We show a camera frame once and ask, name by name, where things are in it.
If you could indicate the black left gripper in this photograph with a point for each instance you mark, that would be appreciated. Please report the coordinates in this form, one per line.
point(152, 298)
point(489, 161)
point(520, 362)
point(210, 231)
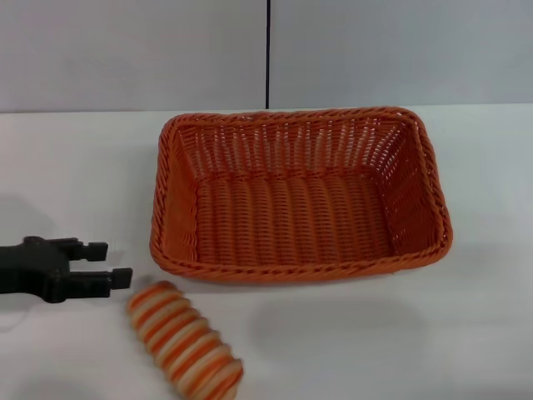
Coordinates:
point(29, 268)

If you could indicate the orange striped toy bread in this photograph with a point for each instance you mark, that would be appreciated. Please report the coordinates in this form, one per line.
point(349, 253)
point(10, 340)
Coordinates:
point(179, 333)

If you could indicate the orange woven plastic basket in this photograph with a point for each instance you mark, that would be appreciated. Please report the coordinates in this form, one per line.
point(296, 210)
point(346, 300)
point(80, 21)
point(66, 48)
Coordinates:
point(291, 216)

